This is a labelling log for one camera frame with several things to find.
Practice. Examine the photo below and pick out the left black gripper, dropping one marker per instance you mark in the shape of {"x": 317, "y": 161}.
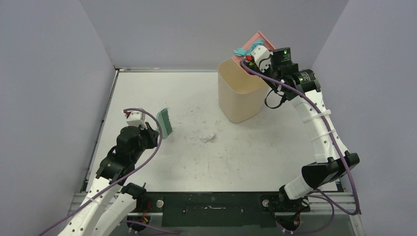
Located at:
{"x": 152, "y": 134}

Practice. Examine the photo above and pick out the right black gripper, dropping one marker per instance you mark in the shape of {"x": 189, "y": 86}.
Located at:
{"x": 253, "y": 61}

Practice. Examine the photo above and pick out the green hand brush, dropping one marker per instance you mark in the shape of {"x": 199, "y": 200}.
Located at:
{"x": 164, "y": 121}

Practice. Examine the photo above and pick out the pink plastic dustpan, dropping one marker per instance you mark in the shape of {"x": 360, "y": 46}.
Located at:
{"x": 256, "y": 36}

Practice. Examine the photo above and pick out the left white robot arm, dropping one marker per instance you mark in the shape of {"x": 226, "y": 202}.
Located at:
{"x": 112, "y": 173}

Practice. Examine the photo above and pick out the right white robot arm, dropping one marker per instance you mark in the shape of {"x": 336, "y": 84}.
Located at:
{"x": 283, "y": 78}

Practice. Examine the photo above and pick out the light blue scrap centre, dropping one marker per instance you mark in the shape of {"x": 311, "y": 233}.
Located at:
{"x": 240, "y": 52}

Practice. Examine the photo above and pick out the beige plastic waste bin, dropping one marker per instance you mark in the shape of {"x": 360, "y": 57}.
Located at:
{"x": 240, "y": 95}

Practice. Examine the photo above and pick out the white torn paper scrap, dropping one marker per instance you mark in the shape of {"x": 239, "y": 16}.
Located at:
{"x": 207, "y": 137}

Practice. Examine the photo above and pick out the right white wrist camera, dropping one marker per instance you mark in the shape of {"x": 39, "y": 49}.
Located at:
{"x": 259, "y": 58}

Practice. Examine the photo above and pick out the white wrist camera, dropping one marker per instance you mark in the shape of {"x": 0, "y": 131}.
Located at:
{"x": 135, "y": 118}
{"x": 259, "y": 58}

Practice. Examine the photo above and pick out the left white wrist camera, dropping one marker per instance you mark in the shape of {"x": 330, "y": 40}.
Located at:
{"x": 135, "y": 118}

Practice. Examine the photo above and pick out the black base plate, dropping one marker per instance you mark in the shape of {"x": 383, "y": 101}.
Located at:
{"x": 217, "y": 209}

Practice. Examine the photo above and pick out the aluminium rail frame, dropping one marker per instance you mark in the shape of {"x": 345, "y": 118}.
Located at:
{"x": 335, "y": 202}

